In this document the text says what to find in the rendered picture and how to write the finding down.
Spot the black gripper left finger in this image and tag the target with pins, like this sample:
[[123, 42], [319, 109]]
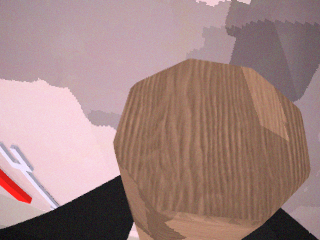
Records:
[[100, 214]]

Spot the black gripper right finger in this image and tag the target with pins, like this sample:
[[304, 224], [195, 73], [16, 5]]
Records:
[[280, 226]]

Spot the grey two-pronged fork tool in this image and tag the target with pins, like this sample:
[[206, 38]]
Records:
[[22, 163]]

